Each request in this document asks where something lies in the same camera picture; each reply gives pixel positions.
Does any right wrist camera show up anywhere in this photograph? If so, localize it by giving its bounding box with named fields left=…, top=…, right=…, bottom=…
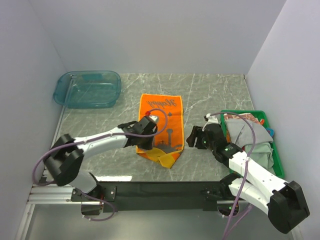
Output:
left=202, top=113, right=219, bottom=132

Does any red and blue cloth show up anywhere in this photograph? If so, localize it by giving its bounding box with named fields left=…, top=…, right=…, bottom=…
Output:
left=259, top=118, right=275, bottom=137

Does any aluminium rail frame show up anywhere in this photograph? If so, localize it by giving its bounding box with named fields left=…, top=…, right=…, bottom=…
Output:
left=14, top=183, right=76, bottom=240

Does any brown patterned towel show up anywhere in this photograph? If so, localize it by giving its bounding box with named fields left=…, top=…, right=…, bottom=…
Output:
left=223, top=113, right=260, bottom=124

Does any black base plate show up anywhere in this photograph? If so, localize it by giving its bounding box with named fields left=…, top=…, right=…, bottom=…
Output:
left=100, top=181, right=235, bottom=211

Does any orange and grey towel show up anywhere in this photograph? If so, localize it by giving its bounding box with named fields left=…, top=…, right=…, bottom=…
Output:
left=136, top=93, right=185, bottom=169

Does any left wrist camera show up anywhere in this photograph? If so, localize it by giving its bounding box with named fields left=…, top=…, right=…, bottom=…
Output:
left=145, top=111, right=159, bottom=124

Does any green plastic tray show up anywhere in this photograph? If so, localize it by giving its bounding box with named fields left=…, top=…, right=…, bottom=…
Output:
left=220, top=109, right=285, bottom=179

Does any pale green towel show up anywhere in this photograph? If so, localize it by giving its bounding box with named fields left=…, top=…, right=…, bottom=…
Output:
left=249, top=142, right=275, bottom=174

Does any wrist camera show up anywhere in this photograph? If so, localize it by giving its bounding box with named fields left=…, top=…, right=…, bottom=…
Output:
left=202, top=113, right=219, bottom=132
left=145, top=111, right=159, bottom=124

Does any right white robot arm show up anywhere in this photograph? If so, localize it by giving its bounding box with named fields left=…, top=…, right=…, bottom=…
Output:
left=186, top=123, right=310, bottom=234

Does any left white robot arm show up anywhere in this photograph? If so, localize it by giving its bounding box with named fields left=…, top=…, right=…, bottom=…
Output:
left=43, top=115, right=159, bottom=201

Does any teal transparent plastic bin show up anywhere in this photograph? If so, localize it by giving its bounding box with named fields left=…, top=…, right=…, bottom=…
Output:
left=53, top=70, right=122, bottom=109

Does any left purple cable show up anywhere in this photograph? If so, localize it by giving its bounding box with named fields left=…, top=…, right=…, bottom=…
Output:
left=32, top=108, right=169, bottom=186

